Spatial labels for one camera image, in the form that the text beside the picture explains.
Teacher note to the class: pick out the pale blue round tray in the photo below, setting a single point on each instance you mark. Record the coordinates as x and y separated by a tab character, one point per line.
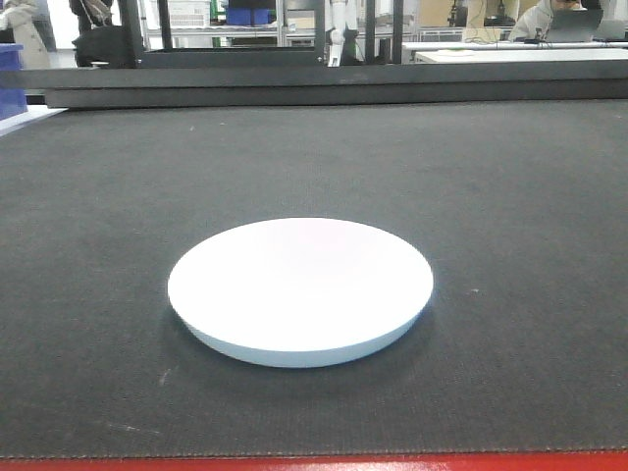
300	292

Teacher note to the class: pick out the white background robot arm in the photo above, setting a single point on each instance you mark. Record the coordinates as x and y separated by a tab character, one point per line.
340	18

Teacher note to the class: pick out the seated person in hoodie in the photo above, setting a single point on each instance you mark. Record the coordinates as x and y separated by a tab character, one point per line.
535	22

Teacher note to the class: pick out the white background table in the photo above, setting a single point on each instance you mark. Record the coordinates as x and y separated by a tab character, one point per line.
510	52

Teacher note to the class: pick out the blue storage crate left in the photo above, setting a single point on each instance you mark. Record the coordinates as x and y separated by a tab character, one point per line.
13	99

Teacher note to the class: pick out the person in beige coat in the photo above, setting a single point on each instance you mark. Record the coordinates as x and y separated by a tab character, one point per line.
17	26

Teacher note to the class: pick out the black metal frame rack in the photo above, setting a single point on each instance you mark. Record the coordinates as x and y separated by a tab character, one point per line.
293	77

